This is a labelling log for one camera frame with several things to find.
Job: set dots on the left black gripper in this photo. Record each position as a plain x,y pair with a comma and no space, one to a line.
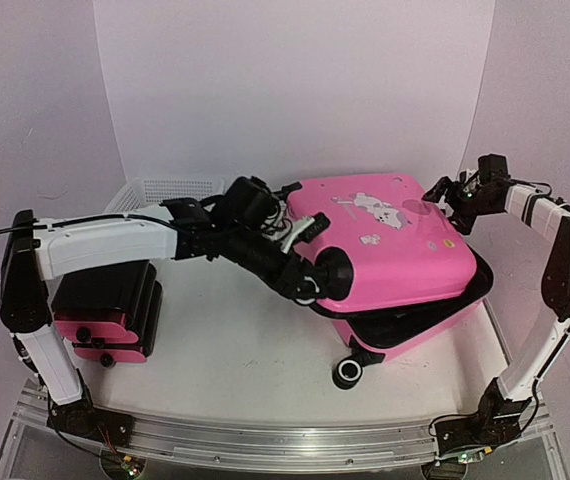
295,281

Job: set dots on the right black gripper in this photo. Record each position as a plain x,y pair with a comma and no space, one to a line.
450,198

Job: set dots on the pink hard-shell suitcase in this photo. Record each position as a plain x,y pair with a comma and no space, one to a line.
399,271

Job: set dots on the white plastic mesh basket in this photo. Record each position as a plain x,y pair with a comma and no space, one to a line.
142,192

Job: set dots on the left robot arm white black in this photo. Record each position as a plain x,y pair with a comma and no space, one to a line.
40,252

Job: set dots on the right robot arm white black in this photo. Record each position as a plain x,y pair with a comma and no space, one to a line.
550,218

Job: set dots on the pink and black folded case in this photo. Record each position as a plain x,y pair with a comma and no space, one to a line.
110,314

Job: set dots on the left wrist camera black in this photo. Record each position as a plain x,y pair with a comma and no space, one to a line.
248,203

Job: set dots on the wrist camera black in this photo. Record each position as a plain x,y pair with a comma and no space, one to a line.
490,167
248,203

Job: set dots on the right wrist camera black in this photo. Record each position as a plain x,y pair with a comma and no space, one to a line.
490,167

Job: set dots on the curved aluminium rail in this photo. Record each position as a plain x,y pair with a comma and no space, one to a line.
278,426

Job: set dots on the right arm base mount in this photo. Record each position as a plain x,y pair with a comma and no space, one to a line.
496,422

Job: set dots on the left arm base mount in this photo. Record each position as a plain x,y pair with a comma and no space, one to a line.
84,420

